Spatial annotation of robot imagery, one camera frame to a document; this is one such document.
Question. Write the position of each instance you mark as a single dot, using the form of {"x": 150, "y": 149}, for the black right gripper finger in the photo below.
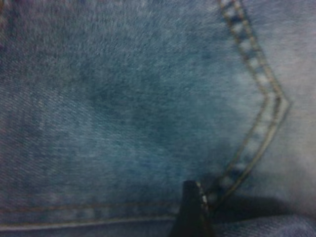
{"x": 192, "y": 217}

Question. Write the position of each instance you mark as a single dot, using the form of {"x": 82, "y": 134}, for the blue denim kids jeans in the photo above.
{"x": 123, "y": 98}

